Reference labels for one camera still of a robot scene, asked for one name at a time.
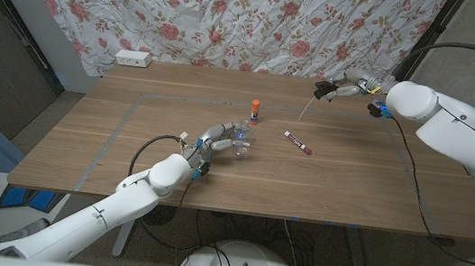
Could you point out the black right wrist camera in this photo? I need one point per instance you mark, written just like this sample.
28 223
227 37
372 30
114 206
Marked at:
376 109

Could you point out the floral fabric backdrop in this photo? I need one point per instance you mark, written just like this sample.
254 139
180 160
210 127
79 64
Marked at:
234 14

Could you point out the black round floor object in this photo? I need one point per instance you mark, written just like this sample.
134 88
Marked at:
163 217

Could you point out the maroon dry-erase marker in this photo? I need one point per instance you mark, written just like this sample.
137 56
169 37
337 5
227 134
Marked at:
297 142

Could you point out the orange-capped glue stick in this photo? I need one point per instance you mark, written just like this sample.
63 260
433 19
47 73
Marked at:
255 108

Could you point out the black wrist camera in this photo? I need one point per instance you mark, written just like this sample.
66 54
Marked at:
203 169
376 109

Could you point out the black backdrop pole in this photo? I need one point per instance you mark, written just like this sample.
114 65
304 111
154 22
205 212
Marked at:
426 38

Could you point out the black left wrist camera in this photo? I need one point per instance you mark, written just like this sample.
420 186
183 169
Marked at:
203 169

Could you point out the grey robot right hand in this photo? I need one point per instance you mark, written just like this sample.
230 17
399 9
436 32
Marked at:
366 81

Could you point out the white power strip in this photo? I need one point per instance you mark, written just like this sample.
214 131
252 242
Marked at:
133 58

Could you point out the grey shoe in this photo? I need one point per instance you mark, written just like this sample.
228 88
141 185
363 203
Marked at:
21 229

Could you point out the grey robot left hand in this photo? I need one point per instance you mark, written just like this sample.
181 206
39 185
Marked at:
214 141

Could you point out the white table leg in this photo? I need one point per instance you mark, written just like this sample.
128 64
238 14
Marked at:
122 241

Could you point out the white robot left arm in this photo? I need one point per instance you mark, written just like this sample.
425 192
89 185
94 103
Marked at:
119 205

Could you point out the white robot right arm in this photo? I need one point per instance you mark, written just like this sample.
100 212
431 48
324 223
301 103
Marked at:
460 133

